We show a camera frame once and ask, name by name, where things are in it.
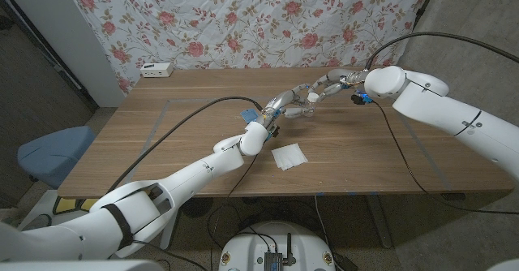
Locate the white table leg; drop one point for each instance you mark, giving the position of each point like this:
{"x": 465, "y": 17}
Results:
{"x": 168, "y": 234}

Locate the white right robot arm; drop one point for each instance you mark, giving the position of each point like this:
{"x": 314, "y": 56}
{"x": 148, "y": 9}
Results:
{"x": 438, "y": 104}

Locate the blue chair seat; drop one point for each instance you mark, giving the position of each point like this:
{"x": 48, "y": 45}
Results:
{"x": 52, "y": 153}

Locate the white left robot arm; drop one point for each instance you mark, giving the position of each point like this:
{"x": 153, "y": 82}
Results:
{"x": 190, "y": 177}

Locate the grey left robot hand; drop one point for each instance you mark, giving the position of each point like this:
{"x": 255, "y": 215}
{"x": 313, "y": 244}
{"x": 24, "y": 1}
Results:
{"x": 281, "y": 100}

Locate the clear bottle with white cap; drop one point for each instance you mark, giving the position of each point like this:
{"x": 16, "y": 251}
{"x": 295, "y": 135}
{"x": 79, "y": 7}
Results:
{"x": 312, "y": 97}

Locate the black module with antenna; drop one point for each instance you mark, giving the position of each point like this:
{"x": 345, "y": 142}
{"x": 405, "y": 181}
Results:
{"x": 272, "y": 261}

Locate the blue card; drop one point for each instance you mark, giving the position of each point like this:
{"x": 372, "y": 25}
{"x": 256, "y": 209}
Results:
{"x": 248, "y": 115}

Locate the black power adapter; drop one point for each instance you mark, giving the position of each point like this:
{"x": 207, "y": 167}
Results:
{"x": 344, "y": 263}

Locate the white wall panel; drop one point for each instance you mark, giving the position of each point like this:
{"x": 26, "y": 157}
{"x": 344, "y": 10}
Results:
{"x": 69, "y": 31}

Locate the yellow and black floor object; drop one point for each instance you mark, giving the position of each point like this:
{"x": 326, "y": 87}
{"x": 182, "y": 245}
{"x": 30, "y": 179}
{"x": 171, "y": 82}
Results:
{"x": 67, "y": 205}

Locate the white robot torso base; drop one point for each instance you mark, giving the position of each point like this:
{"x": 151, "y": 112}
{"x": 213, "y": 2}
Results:
{"x": 247, "y": 250}

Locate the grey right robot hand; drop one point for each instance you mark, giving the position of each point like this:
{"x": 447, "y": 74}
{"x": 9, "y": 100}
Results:
{"x": 338, "y": 80}

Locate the white folded tissue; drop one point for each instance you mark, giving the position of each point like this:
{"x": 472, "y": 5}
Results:
{"x": 288, "y": 156}

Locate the grey table leg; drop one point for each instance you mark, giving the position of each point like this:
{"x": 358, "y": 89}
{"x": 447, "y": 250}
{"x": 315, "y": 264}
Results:
{"x": 379, "y": 222}

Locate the grey round floor object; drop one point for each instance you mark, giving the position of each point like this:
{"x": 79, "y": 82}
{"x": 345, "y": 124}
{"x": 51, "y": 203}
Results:
{"x": 38, "y": 222}

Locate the floral rose backdrop cloth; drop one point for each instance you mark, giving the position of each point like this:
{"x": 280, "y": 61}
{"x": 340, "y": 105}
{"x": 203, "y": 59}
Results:
{"x": 251, "y": 23}

